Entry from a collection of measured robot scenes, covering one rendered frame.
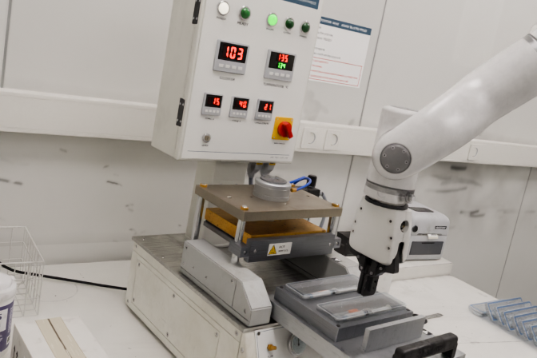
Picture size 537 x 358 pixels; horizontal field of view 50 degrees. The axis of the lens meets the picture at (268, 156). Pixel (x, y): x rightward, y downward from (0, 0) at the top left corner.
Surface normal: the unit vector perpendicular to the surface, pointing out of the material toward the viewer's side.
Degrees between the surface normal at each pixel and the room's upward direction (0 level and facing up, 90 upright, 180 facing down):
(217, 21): 90
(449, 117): 64
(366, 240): 94
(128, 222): 90
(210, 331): 90
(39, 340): 2
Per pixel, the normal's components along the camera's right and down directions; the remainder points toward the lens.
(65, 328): 0.19, -0.96
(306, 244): 0.61, 0.25
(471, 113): 0.42, -0.30
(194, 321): -0.77, -0.03
